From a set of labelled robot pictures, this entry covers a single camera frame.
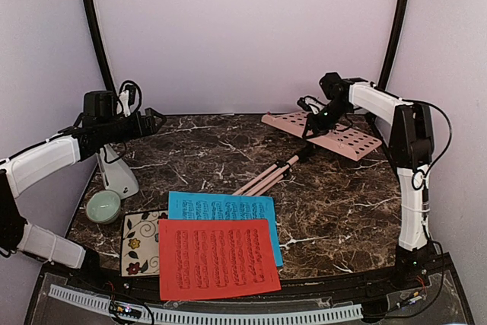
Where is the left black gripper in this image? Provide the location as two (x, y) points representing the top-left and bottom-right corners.
(99, 108), (167, 145)

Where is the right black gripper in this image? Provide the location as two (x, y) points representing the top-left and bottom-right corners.
(303, 100), (353, 140)

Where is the pink music stand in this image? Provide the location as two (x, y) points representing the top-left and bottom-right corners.
(234, 112), (381, 196)

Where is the blue sheet music paper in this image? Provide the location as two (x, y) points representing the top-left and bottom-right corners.
(168, 192), (284, 267)

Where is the red sheet music paper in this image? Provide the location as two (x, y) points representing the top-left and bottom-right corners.
(159, 219), (282, 301)

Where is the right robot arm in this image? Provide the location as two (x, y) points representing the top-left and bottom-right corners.
(297, 72), (437, 290)

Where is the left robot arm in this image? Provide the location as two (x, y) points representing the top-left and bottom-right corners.
(1, 90), (167, 292)

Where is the white metronome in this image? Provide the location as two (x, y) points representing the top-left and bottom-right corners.
(96, 145), (139, 199)

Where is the pale green bowl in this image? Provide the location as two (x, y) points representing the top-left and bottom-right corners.
(85, 190), (121, 225)

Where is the floral square plate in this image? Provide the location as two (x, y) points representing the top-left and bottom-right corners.
(119, 210), (168, 278)

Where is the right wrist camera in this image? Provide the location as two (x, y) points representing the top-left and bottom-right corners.
(297, 96), (326, 114)

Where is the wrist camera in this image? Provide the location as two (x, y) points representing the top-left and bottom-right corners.
(116, 80), (142, 116)
(297, 96), (326, 114)

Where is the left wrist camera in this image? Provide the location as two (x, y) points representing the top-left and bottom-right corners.
(116, 80), (142, 116)

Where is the left black frame post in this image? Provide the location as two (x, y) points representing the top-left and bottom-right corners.
(82, 0), (116, 91)

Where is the black frame post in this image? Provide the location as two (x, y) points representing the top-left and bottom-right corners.
(378, 0), (408, 89)
(82, 0), (116, 91)

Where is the right black frame post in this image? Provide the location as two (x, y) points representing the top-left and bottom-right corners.
(378, 0), (408, 89)

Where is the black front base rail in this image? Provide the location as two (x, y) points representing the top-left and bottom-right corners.
(25, 249), (474, 324)

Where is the grey slotted cable duct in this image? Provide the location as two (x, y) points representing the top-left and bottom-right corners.
(48, 285), (363, 324)

